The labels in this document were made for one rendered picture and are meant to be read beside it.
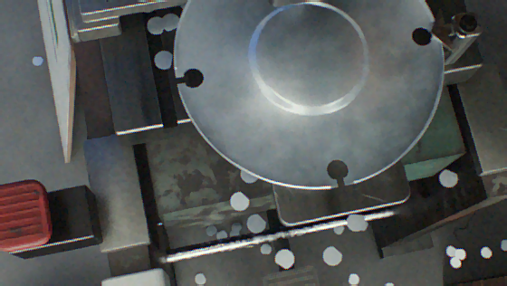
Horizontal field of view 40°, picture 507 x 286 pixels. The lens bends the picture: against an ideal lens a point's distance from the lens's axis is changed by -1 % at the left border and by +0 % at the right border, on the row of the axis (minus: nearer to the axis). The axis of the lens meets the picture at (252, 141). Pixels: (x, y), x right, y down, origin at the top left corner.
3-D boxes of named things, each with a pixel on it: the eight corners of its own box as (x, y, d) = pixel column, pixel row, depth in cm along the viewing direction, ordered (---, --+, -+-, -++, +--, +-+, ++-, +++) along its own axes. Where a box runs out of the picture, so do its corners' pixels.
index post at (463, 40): (457, 62, 85) (486, 31, 76) (434, 67, 85) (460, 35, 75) (451, 42, 86) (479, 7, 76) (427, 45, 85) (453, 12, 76)
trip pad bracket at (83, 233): (118, 252, 95) (94, 234, 76) (46, 267, 94) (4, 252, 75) (110, 210, 97) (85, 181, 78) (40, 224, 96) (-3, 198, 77)
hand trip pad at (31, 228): (66, 249, 79) (52, 241, 72) (13, 260, 78) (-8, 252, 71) (57, 189, 81) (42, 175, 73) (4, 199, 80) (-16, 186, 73)
